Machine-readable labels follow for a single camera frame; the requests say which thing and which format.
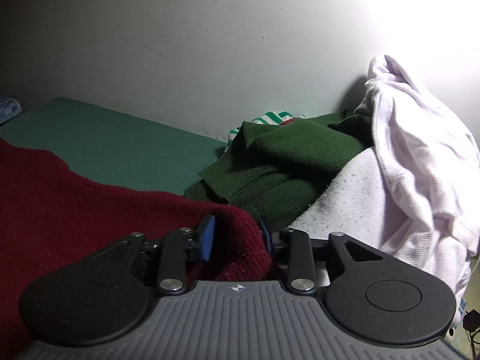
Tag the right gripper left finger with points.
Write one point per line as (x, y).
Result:
(111, 291)

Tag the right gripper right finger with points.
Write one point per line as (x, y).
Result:
(369, 294)

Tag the dark red knit sweater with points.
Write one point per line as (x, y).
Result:
(51, 216)

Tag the black plug adapter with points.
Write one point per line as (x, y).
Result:
(471, 321)

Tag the pale pink white garment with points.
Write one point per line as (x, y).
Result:
(414, 194)

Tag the green table mat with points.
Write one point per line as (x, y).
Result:
(113, 148)

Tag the dark green knit sweater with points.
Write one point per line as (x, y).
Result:
(278, 171)

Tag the green white striped garment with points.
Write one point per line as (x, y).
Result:
(269, 118)

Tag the blue patterned cloth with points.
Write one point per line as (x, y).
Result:
(9, 109)

